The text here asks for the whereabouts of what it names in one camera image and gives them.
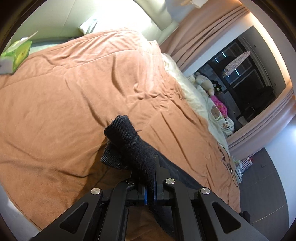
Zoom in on white desk organizer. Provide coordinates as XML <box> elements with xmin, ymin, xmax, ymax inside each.
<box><xmin>239</xmin><ymin>155</ymin><xmax>253</xmax><ymax>173</ymax></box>

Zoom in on cream padded headboard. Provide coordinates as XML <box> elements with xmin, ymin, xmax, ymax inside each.
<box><xmin>14</xmin><ymin>0</ymin><xmax>179</xmax><ymax>44</ymax></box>

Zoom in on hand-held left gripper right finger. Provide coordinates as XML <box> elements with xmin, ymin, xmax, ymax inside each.
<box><xmin>154</xmin><ymin>155</ymin><xmax>270</xmax><ymax>241</ymax></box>

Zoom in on orange blanket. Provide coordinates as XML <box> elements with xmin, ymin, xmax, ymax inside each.
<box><xmin>0</xmin><ymin>28</ymin><xmax>242</xmax><ymax>241</ymax></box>

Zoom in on black earphone cable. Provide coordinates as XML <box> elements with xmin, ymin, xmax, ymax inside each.
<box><xmin>217</xmin><ymin>141</ymin><xmax>238</xmax><ymax>187</ymax></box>

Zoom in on dark window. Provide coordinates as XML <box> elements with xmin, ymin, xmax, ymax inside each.
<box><xmin>185</xmin><ymin>25</ymin><xmax>285</xmax><ymax>127</ymax></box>

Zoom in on black white spotted cloth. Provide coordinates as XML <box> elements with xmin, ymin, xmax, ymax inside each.
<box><xmin>222</xmin><ymin>116</ymin><xmax>235</xmax><ymax>132</ymax></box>

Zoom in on green tissue box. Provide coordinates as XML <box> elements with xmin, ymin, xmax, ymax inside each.
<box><xmin>0</xmin><ymin>31</ymin><xmax>38</xmax><ymax>75</ymax></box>

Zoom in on cream bear print pillow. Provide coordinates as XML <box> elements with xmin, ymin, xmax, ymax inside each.
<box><xmin>203</xmin><ymin>93</ymin><xmax>234</xmax><ymax>137</ymax></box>

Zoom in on folded black clothes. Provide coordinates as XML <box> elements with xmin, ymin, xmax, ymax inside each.
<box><xmin>240</xmin><ymin>210</ymin><xmax>251</xmax><ymax>224</ymax></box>

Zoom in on black plush toy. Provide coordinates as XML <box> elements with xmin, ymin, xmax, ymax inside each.
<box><xmin>210</xmin><ymin>80</ymin><xmax>223</xmax><ymax>92</ymax></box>

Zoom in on floral hanging garment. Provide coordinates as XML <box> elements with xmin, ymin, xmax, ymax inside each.
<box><xmin>222</xmin><ymin>51</ymin><xmax>251</xmax><ymax>77</ymax></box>

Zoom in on black pants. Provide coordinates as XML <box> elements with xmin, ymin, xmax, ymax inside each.
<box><xmin>100</xmin><ymin>115</ymin><xmax>203</xmax><ymax>240</ymax></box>

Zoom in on pink plush toy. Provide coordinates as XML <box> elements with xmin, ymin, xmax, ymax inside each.
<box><xmin>210</xmin><ymin>95</ymin><xmax>228</xmax><ymax>116</ymax></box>

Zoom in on beige plush toy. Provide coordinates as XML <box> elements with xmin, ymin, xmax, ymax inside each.
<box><xmin>193</xmin><ymin>72</ymin><xmax>215</xmax><ymax>96</ymax></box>

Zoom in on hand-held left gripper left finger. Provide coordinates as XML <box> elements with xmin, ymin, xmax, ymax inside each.
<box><xmin>30</xmin><ymin>173</ymin><xmax>148</xmax><ymax>241</ymax></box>

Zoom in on pink curtain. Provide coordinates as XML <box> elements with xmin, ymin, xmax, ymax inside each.
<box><xmin>228</xmin><ymin>88</ymin><xmax>296</xmax><ymax>158</ymax></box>
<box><xmin>159</xmin><ymin>5</ymin><xmax>251</xmax><ymax>72</ymax></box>

